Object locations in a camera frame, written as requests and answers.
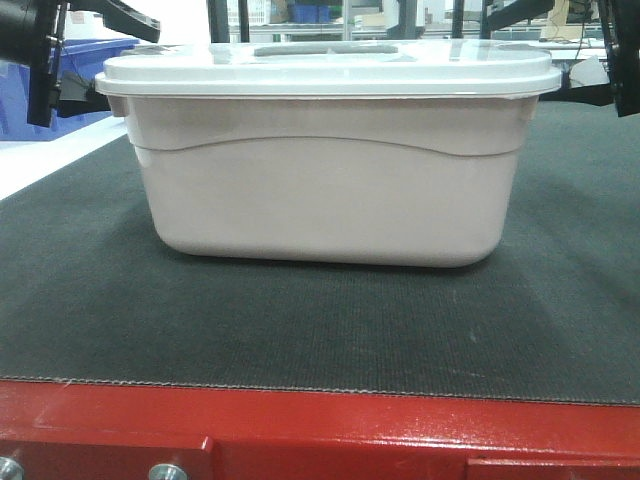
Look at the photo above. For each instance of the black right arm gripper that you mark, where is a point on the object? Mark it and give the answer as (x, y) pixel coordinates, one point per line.
(620, 26)

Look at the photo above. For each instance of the blue crate beside table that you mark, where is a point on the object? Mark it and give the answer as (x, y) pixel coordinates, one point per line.
(82, 56)

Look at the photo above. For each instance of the silver bolt far left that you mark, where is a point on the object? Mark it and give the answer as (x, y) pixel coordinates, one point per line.
(10, 469)

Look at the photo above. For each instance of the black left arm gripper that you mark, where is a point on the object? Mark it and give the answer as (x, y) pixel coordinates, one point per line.
(33, 34)

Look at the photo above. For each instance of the red metal cart frame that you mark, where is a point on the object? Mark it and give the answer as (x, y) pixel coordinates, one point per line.
(73, 431)

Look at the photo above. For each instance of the white lidded storage bin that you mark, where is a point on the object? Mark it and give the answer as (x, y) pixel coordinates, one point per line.
(376, 152)

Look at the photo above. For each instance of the dark grey table mat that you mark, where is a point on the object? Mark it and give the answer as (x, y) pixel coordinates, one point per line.
(90, 294)

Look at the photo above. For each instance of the silver bolt on cart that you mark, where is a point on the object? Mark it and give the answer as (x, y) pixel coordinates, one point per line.
(167, 471)

